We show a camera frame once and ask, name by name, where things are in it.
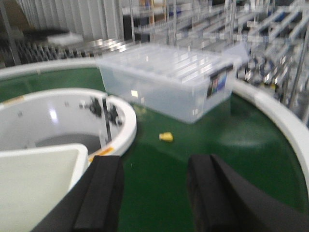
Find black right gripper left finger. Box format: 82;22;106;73
33;156;124;232

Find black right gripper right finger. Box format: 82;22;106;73
187;154;309;232

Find white Totelife plastic crate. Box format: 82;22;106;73
0;144;88;232

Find small yellow toy piece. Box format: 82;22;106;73
159;132;173;143

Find white outer conveyor rim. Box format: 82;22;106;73
0;58;309;203

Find clear plastic storage bin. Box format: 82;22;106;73
96;43;241;124

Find steel conveyor rollers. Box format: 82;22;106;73
16;39;137;64

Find metal shelving racks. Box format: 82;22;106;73
121;0;309;120

